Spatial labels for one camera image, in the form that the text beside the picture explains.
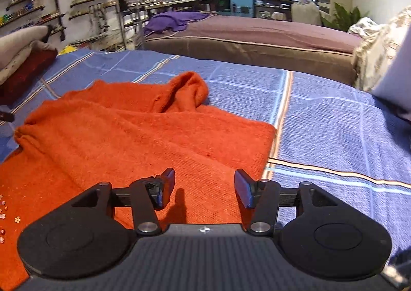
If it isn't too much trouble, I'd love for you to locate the green potted plant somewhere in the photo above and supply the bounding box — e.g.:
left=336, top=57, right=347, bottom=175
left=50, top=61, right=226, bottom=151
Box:
left=321, top=3, right=366, bottom=32

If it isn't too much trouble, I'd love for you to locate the floral pillow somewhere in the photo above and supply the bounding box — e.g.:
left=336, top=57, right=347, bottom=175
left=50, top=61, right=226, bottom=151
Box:
left=348, top=6, right=410, bottom=92

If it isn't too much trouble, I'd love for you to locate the cream dotted folded garment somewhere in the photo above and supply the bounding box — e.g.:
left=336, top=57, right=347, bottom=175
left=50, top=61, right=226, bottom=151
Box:
left=0, top=40, right=56, bottom=87

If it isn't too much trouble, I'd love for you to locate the beige folded garment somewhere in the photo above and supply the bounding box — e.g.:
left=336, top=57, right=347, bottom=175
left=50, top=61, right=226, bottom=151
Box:
left=0, top=25, right=50, bottom=69

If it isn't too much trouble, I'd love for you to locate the brown mauve bed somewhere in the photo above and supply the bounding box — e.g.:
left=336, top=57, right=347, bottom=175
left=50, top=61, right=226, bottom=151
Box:
left=145, top=15, right=361, bottom=85

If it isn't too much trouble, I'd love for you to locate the purple cloth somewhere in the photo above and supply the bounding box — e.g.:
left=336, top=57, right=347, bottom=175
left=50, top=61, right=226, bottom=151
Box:
left=144, top=11, right=210, bottom=36

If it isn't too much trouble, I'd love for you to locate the dark red folded garment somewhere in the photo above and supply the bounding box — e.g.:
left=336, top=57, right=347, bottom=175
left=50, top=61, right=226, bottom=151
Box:
left=1, top=50, right=57, bottom=106

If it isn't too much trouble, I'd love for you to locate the orange knit sweater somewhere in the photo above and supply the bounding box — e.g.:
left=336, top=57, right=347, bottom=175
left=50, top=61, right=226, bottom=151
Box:
left=1, top=72, right=276, bottom=290

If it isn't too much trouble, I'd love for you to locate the blue plaid bed sheet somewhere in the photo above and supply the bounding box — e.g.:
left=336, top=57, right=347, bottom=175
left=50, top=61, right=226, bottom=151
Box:
left=1, top=50, right=410, bottom=254

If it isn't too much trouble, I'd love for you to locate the white lilac pillow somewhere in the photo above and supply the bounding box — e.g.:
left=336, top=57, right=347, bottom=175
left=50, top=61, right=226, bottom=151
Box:
left=371, top=30, right=411, bottom=112

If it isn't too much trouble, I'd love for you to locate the metal rack stand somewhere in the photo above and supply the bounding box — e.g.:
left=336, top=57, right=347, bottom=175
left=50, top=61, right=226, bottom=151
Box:
left=115, top=0, right=146, bottom=50

